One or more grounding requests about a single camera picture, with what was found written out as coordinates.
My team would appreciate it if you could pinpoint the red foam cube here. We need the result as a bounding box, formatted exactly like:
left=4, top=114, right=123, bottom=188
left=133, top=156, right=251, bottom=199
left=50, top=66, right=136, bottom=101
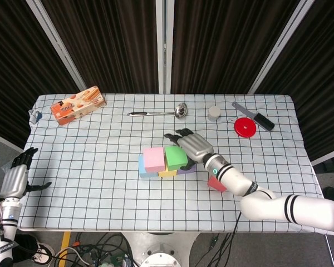
left=207, top=175, right=228, bottom=193

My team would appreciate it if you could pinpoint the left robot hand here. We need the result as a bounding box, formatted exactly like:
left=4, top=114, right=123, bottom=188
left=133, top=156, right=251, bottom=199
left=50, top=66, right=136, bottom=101
left=0, top=147, right=52, bottom=200

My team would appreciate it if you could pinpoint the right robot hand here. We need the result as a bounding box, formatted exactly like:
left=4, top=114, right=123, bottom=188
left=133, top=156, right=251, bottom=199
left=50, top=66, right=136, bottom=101
left=164, top=128, right=214, bottom=171

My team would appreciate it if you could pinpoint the small white jar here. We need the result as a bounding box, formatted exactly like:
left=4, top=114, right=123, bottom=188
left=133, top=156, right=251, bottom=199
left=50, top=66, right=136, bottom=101
left=207, top=105, right=222, bottom=122

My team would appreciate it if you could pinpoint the grey brush with black bristles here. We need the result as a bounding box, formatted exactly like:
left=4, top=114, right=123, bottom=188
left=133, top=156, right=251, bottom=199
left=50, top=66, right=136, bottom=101
left=231, top=102, right=276, bottom=132

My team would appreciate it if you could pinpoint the orange biscuit box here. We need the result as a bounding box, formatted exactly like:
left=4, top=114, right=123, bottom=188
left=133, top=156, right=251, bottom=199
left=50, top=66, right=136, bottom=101
left=50, top=86, right=107, bottom=126

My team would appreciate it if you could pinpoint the white metal frame post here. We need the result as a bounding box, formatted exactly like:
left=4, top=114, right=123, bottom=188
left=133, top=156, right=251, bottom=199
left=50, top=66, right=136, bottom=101
left=26, top=0, right=87, bottom=90
left=247, top=0, right=315, bottom=95
left=155, top=0, right=175, bottom=95

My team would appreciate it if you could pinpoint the steel ladle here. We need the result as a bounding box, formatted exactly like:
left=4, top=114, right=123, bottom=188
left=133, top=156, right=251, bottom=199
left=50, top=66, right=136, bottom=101
left=127, top=102, right=188, bottom=119

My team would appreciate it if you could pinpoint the purple foam cube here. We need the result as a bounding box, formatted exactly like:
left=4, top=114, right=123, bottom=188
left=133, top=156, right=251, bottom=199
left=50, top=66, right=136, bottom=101
left=176, top=164, right=197, bottom=175

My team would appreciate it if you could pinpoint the yellow foam cube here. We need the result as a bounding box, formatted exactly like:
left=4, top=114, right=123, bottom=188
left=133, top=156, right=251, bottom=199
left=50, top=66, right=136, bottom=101
left=158, top=169, right=178, bottom=179

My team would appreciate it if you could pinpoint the black cable bundle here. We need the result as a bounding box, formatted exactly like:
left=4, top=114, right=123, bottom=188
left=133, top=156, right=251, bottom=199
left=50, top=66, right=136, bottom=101
left=72, top=233, right=136, bottom=267

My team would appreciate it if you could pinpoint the green foam cube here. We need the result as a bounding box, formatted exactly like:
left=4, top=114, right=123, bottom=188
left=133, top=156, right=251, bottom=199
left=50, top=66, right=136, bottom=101
left=164, top=145, right=189, bottom=171

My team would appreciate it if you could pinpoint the pink foam cube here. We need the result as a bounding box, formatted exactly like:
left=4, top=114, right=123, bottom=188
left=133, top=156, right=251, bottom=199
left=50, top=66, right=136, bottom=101
left=143, top=146, right=166, bottom=173

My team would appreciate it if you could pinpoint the white sneaker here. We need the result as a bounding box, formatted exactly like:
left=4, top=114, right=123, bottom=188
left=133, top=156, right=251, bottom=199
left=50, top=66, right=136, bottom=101
left=30, top=241, right=55, bottom=265

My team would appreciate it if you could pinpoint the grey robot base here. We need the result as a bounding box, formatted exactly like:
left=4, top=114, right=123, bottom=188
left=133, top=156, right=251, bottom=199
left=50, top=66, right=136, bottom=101
left=122, top=231, right=202, bottom=267

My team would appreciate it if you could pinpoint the blue foam cube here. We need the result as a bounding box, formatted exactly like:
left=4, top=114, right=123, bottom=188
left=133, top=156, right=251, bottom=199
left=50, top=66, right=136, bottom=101
left=138, top=155, right=159, bottom=179

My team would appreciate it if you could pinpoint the red round plastic lid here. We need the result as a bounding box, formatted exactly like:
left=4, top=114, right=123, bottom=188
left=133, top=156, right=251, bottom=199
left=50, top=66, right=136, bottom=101
left=233, top=117, right=257, bottom=138

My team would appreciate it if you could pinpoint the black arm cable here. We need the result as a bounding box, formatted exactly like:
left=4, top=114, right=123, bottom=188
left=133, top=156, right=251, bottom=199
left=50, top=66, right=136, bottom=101
left=208, top=211, right=243, bottom=267

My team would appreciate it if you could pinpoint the black pleated curtain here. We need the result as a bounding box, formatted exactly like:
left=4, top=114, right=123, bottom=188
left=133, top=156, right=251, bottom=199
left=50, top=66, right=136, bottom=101
left=0, top=0, right=80, bottom=141
left=171, top=0, right=300, bottom=95
left=41, top=0, right=159, bottom=94
left=254, top=0, right=334, bottom=162

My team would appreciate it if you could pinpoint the white black-grid tablecloth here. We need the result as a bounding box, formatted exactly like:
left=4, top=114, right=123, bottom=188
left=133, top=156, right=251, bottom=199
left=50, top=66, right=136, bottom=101
left=16, top=93, right=334, bottom=233

